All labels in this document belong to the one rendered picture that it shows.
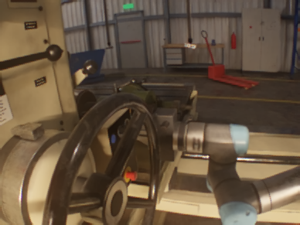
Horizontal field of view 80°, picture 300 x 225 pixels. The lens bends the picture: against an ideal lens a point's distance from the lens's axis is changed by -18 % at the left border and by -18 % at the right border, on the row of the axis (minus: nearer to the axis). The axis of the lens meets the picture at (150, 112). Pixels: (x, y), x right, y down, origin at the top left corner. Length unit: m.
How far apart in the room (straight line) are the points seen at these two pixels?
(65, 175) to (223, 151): 0.38
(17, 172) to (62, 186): 0.17
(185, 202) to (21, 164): 0.94
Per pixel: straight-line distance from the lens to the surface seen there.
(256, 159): 1.54
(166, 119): 0.50
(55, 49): 0.44
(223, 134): 0.50
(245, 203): 0.46
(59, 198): 0.21
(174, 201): 1.18
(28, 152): 0.37
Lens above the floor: 1.56
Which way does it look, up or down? 23 degrees down
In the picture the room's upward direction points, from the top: 5 degrees counter-clockwise
